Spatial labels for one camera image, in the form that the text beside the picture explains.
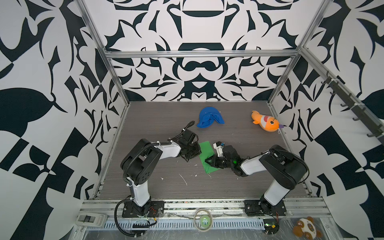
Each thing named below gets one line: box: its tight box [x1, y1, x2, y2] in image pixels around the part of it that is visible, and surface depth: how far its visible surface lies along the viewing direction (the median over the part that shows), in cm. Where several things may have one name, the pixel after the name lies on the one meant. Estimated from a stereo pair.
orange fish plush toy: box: [251, 110, 284, 134], surface depth 101 cm
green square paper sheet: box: [198, 141, 221, 174], surface depth 93 cm
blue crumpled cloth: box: [197, 107, 225, 129], surface depth 107 cm
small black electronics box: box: [263, 219, 280, 235], surface depth 73 cm
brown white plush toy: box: [293, 216, 322, 240], surface depth 69 cm
